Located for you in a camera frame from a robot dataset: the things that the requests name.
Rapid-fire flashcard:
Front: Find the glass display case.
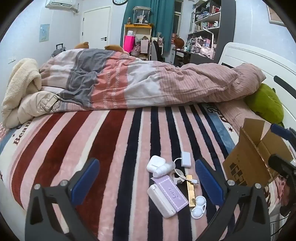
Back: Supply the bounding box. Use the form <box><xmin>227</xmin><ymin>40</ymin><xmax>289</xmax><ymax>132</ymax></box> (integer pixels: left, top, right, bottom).
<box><xmin>132</xmin><ymin>6</ymin><xmax>152</xmax><ymax>25</ymax></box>

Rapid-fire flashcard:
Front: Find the black desk chair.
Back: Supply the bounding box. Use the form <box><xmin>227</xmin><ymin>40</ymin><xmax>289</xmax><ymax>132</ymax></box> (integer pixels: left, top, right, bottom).
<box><xmin>151</xmin><ymin>40</ymin><xmax>166</xmax><ymax>62</ymax></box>

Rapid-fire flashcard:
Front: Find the dark suitcase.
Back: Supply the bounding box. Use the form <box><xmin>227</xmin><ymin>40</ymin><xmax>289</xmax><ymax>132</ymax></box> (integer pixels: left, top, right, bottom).
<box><xmin>51</xmin><ymin>43</ymin><xmax>66</xmax><ymax>57</ymax></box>

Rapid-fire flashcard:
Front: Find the grey bookshelf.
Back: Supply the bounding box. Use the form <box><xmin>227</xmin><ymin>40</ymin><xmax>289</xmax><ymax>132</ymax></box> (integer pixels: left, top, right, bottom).
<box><xmin>186</xmin><ymin>0</ymin><xmax>236</xmax><ymax>62</ymax></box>

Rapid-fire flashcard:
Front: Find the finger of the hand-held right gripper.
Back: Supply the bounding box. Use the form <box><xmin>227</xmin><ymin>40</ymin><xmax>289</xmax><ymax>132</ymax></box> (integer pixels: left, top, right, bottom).
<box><xmin>268</xmin><ymin>154</ymin><xmax>296</xmax><ymax>184</ymax></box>
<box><xmin>270</xmin><ymin>123</ymin><xmax>296</xmax><ymax>145</ymax></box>

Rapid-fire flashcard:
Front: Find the white bed headboard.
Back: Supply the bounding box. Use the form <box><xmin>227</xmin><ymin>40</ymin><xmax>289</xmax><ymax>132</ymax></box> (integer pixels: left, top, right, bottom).
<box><xmin>218</xmin><ymin>42</ymin><xmax>296</xmax><ymax>130</ymax></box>

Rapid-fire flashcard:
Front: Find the yellow shelf rack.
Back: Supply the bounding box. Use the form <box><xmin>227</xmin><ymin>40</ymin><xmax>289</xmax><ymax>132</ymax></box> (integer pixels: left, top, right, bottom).
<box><xmin>124</xmin><ymin>23</ymin><xmax>153</xmax><ymax>61</ymax></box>

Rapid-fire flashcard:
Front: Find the pink gift bag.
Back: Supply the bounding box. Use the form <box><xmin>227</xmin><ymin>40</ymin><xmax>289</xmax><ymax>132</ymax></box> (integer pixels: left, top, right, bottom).
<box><xmin>124</xmin><ymin>35</ymin><xmax>136</xmax><ymax>54</ymax></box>

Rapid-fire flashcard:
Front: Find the gold rectangular tube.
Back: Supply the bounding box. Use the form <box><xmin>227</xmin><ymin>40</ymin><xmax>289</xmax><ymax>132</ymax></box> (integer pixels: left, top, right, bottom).
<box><xmin>186</xmin><ymin>175</ymin><xmax>196</xmax><ymax>207</ymax></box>

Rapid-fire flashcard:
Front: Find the white air conditioner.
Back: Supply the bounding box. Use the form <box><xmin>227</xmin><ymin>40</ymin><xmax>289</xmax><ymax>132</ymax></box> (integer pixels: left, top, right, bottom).
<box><xmin>45</xmin><ymin>0</ymin><xmax>79</xmax><ymax>12</ymax></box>

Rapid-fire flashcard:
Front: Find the blue wall poster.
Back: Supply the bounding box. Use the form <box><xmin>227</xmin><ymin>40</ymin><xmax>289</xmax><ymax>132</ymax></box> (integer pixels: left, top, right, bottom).
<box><xmin>39</xmin><ymin>24</ymin><xmax>50</xmax><ymax>43</ymax></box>

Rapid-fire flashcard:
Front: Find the small clear bottle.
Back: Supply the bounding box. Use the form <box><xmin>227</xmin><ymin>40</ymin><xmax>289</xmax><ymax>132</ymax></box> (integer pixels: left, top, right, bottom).
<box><xmin>153</xmin><ymin>162</ymin><xmax>175</xmax><ymax>178</ymax></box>

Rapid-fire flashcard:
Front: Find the white earbuds case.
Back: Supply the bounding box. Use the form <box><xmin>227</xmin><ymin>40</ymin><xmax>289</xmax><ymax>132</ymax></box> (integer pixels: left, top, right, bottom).
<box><xmin>146</xmin><ymin>155</ymin><xmax>166</xmax><ymax>172</ymax></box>

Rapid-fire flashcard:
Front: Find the green plush pillow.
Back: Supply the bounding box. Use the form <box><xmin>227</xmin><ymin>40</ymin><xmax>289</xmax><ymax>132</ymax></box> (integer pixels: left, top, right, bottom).
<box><xmin>245</xmin><ymin>83</ymin><xmax>285</xmax><ymax>127</ymax></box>

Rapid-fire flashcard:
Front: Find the cream fleece blanket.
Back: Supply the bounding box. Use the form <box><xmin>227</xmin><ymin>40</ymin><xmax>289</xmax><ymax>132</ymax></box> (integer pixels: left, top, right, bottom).
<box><xmin>1</xmin><ymin>58</ymin><xmax>58</xmax><ymax>129</ymax></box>

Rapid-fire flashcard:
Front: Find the dark desk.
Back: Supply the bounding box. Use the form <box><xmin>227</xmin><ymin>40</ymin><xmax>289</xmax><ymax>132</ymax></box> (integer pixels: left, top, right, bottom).
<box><xmin>173</xmin><ymin>49</ymin><xmax>215</xmax><ymax>67</ymax></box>

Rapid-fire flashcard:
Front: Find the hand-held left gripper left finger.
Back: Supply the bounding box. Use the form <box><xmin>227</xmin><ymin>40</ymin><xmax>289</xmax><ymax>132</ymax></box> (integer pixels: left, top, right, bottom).
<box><xmin>25</xmin><ymin>158</ymin><xmax>101</xmax><ymax>241</ymax></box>

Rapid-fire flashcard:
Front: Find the white rectangular case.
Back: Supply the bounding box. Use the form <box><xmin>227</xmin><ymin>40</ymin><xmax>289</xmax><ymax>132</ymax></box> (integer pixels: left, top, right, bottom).
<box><xmin>147</xmin><ymin>184</ymin><xmax>177</xmax><ymax>219</ymax></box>

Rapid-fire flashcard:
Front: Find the teal curtain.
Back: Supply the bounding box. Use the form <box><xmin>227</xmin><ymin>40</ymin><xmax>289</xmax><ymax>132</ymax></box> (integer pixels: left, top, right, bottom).
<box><xmin>120</xmin><ymin>0</ymin><xmax>176</xmax><ymax>52</ymax></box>

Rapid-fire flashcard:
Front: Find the white contact lens case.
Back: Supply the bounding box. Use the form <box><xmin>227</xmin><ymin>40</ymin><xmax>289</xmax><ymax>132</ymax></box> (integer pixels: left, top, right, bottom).
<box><xmin>191</xmin><ymin>196</ymin><xmax>207</xmax><ymax>218</ymax></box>

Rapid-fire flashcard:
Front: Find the white adapter with cable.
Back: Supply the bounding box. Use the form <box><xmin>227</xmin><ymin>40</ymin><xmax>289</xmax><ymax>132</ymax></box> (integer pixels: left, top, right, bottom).
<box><xmin>171</xmin><ymin>151</ymin><xmax>199</xmax><ymax>186</ymax></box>

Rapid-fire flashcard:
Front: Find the purple card case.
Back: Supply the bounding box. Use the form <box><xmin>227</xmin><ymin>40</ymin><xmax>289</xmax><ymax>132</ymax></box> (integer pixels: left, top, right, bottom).
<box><xmin>151</xmin><ymin>175</ymin><xmax>189</xmax><ymax>212</ymax></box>

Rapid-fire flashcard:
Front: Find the striped plush blanket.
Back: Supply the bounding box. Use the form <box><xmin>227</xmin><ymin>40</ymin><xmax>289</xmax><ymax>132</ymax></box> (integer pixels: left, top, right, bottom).
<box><xmin>0</xmin><ymin>102</ymin><xmax>280</xmax><ymax>241</ymax></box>

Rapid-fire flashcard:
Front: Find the white door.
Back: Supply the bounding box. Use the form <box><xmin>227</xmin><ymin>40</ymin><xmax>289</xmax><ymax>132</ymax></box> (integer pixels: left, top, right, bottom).
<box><xmin>82</xmin><ymin>6</ymin><xmax>111</xmax><ymax>49</ymax></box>

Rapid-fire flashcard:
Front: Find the white picture frame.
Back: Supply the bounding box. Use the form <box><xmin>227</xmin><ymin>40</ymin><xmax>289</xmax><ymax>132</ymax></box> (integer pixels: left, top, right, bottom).
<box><xmin>266</xmin><ymin>5</ymin><xmax>286</xmax><ymax>27</ymax></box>

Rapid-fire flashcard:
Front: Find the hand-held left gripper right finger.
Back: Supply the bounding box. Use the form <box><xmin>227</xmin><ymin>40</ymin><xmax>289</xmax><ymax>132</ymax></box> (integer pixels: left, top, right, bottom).
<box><xmin>195</xmin><ymin>158</ymin><xmax>271</xmax><ymax>241</ymax></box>

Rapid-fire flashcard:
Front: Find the brown cardboard box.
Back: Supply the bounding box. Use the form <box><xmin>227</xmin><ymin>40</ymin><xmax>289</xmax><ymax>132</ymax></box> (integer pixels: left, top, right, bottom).
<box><xmin>222</xmin><ymin>118</ymin><xmax>294</xmax><ymax>188</ymax></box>

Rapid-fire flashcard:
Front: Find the pink grey patterned quilt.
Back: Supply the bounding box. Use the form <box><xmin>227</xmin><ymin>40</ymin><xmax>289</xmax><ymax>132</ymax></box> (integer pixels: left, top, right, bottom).
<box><xmin>38</xmin><ymin>48</ymin><xmax>266</xmax><ymax>110</ymax></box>

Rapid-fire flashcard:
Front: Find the brown capybara plush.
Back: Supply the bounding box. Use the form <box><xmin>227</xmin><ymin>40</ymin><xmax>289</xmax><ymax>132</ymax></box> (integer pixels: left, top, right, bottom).
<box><xmin>173</xmin><ymin>34</ymin><xmax>185</xmax><ymax>50</ymax></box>

